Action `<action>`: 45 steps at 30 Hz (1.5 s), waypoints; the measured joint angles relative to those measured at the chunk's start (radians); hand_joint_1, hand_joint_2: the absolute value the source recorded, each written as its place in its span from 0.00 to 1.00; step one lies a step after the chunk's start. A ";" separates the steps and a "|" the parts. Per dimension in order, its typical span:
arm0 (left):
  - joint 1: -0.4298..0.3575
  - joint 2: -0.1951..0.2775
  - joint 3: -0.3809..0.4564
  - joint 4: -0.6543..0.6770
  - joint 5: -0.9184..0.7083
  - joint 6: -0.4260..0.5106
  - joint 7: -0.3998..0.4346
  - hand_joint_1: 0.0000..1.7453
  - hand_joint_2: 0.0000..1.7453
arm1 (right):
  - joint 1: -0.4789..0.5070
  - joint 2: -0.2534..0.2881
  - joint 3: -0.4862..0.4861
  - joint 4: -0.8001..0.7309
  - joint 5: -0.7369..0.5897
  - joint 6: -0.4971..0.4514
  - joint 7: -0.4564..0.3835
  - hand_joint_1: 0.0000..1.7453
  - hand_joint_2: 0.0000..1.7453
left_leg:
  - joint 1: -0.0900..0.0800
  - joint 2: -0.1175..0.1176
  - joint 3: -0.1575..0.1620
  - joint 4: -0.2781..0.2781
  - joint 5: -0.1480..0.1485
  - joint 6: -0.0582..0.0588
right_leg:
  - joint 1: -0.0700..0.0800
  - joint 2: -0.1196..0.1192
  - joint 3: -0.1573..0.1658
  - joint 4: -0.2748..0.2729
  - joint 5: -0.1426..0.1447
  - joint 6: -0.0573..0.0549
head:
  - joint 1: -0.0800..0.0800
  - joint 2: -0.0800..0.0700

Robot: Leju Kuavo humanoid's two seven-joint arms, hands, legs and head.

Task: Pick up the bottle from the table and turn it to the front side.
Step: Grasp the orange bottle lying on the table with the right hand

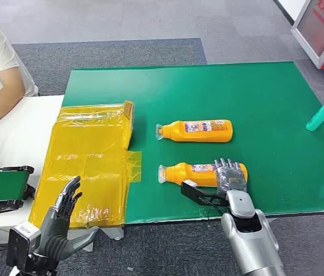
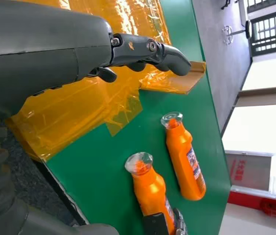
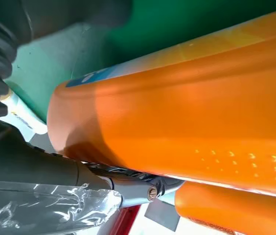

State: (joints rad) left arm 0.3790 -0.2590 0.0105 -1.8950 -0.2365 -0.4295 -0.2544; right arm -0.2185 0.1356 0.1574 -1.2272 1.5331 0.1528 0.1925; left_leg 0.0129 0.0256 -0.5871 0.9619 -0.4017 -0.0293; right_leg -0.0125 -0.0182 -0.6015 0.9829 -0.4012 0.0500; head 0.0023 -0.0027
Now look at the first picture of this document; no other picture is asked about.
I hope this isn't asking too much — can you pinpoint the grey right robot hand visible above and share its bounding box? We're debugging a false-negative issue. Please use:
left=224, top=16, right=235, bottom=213
left=214, top=158, right=248, bottom=196

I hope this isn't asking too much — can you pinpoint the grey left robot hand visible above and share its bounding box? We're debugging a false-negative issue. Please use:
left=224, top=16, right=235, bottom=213
left=39, top=175, right=100, bottom=252

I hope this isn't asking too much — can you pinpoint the orange bottle with label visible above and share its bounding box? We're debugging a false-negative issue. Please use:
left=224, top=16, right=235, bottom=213
left=158, top=162, right=248, bottom=187
left=155, top=119, right=233, bottom=143

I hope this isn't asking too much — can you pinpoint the small green belt conveyor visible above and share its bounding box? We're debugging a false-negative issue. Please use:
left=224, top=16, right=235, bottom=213
left=0, top=154, right=36, bottom=216

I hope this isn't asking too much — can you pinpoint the white table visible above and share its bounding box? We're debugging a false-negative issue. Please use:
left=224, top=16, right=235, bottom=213
left=0, top=95, right=124, bottom=252

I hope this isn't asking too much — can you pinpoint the green table mat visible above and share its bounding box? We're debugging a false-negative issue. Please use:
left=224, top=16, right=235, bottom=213
left=62, top=62, right=324, bottom=225

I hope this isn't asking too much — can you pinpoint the red white display stand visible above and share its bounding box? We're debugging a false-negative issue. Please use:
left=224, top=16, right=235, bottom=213
left=291, top=0, right=324, bottom=70

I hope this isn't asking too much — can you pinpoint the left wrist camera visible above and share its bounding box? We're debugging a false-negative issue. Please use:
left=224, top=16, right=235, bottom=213
left=6, top=221, right=42, bottom=273

